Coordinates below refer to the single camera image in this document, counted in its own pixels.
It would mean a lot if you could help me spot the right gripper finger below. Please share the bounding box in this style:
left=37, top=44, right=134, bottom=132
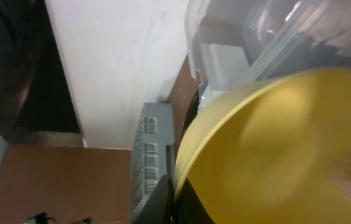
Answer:
left=133, top=175, right=174, bottom=224

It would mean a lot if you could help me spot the yellow bowl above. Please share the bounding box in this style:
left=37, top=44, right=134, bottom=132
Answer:
left=174, top=68, right=351, bottom=223

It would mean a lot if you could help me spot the grey plastic dishwasher rack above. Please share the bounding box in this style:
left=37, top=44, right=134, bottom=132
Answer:
left=130, top=103, right=175, bottom=222

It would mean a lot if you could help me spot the clear plastic waste bin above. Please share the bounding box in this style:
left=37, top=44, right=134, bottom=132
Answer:
left=185, top=0, right=351, bottom=92

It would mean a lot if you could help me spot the round black serving tray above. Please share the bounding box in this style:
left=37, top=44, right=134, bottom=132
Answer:
left=181, top=90, right=200, bottom=137

